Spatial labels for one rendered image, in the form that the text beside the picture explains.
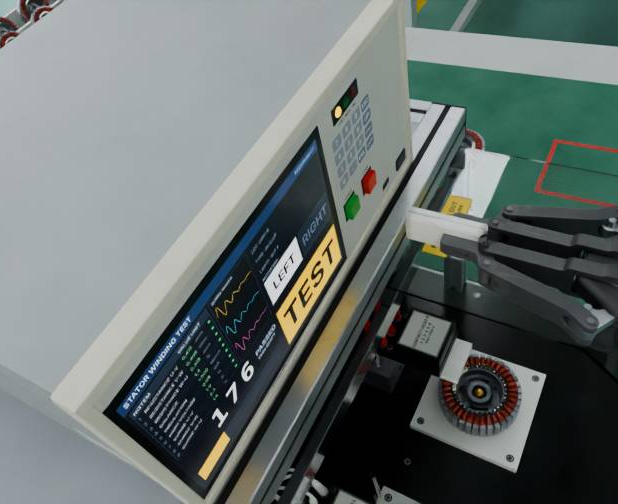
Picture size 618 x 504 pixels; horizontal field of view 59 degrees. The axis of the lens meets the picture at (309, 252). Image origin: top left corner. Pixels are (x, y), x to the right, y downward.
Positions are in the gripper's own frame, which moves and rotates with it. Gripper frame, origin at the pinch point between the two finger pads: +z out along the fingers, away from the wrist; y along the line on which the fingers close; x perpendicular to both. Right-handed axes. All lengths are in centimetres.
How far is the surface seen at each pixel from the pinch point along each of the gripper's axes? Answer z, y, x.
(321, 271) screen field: 9.4, -6.8, -1.7
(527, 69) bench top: 12, 89, -43
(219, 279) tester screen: 9.4, -17.1, 10.3
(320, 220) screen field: 9.4, -5.0, 3.5
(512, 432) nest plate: -9.0, 0.8, -39.9
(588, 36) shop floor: 14, 229, -119
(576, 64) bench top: 2, 93, -44
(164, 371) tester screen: 9.4, -23.8, 9.4
